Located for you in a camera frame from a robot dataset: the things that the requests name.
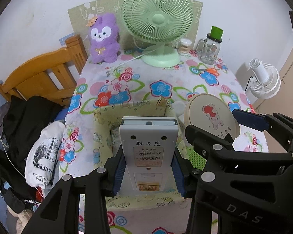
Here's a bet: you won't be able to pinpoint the round cream compact mirror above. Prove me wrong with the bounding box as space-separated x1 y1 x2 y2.
184 94 240 139

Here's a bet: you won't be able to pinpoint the white rectangular device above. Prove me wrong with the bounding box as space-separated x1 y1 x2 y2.
119 116 179 192

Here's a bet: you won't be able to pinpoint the green panda speaker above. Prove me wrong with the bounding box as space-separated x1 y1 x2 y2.
187 147 206 171

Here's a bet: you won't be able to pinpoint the white round earbud case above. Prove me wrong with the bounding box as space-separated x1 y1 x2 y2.
171 101 186 117

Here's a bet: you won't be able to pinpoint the white standing fan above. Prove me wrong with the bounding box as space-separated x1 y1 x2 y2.
245 58 281 99

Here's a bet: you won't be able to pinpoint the black backpack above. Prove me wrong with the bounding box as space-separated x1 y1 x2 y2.
0 150 41 213

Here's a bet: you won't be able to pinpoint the white printed tote bag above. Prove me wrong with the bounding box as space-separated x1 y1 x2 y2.
25 121 65 189

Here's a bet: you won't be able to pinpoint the glass mug jar green lid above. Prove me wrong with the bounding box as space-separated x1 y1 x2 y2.
196 26 223 65

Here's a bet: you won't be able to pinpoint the cotton swab container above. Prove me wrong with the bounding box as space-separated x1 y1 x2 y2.
178 38 193 56

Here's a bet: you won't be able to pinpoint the floral tablecloth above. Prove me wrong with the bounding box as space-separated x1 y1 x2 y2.
59 50 268 233

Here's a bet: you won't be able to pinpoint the yellow fabric storage box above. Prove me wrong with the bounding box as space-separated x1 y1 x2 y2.
94 99 186 211

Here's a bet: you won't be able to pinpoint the black clothing pile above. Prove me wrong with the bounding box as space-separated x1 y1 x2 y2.
3 96 63 170

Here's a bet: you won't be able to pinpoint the green desk fan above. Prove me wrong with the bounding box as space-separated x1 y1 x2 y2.
122 0 194 68

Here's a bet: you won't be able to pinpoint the purple plush bunny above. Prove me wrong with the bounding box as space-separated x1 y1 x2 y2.
86 13 120 64

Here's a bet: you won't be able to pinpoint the orange handled scissors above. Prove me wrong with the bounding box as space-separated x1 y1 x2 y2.
206 68 220 76

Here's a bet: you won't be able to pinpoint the white fan power cable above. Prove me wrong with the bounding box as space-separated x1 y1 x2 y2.
107 46 157 71

